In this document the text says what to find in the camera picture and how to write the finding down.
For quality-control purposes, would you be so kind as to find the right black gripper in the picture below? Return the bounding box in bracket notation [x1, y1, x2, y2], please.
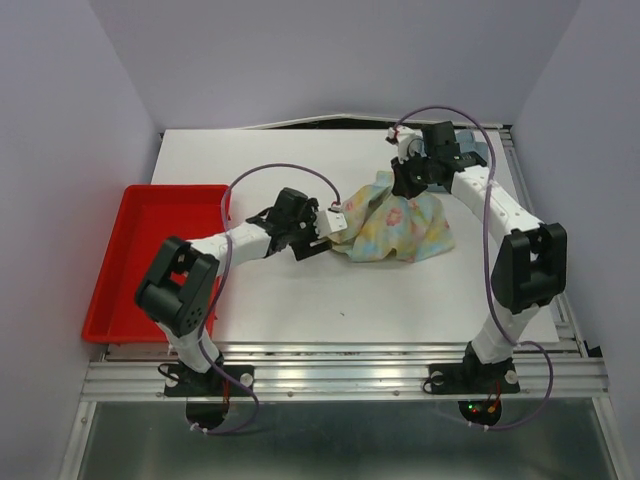
[391, 147, 437, 199]

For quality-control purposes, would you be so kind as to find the floral pastel skirt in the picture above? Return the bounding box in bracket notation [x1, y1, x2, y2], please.
[330, 171, 455, 263]

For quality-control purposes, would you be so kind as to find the blue denim skirt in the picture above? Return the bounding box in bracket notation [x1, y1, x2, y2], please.
[428, 129, 489, 193]

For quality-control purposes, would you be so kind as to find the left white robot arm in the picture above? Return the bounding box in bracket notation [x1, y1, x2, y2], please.
[134, 188, 347, 394]

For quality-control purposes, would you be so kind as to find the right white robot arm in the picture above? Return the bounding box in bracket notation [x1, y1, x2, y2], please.
[386, 122, 567, 390]

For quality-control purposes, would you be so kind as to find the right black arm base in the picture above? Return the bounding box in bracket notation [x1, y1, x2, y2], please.
[422, 344, 521, 429]

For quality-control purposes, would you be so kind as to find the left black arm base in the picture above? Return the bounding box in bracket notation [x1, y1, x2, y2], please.
[157, 362, 259, 435]

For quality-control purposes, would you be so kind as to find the red plastic tray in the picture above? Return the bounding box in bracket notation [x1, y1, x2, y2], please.
[82, 184, 227, 345]

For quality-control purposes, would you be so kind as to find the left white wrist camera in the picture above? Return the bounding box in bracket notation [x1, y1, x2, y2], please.
[315, 209, 348, 238]

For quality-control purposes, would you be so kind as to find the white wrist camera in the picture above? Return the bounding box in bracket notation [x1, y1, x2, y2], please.
[386, 125, 425, 163]
[315, 209, 348, 238]

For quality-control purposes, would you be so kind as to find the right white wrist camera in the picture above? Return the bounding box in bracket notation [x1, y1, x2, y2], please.
[386, 125, 425, 163]

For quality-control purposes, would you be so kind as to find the aluminium frame rail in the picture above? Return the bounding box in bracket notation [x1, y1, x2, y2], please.
[81, 341, 609, 403]

